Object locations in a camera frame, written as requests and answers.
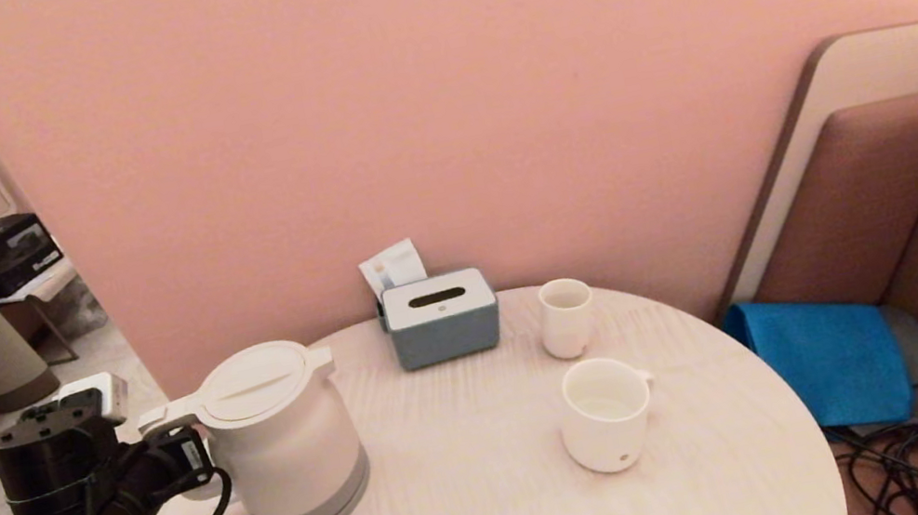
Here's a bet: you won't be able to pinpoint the white electric kettle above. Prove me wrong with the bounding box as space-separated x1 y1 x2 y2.
127 327 379 515

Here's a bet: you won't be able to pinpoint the clear plastic bag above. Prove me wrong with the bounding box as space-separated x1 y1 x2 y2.
43 271 112 341

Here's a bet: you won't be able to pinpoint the small white stool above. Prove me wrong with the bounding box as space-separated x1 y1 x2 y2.
0 258 92 374

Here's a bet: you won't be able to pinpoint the black box appliance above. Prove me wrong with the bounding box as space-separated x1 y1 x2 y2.
0 208 70 299

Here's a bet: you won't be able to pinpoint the white paper packets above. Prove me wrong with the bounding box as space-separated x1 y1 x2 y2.
355 236 432 301

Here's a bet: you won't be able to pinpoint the blue-grey tissue box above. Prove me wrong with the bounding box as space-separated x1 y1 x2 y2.
376 264 508 374

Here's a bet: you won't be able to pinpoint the white ribbed mug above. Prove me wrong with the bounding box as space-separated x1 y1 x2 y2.
548 348 668 480

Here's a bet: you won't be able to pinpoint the blue folded cloth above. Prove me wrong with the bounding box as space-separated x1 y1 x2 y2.
718 276 916 450

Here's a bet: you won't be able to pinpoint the beige sofa back panel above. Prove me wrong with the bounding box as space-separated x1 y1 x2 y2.
671 21 918 317

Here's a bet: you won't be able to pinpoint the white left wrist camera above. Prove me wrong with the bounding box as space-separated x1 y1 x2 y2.
51 368 134 432

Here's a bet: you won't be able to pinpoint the white handleless cup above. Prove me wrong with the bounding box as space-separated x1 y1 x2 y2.
533 273 604 363

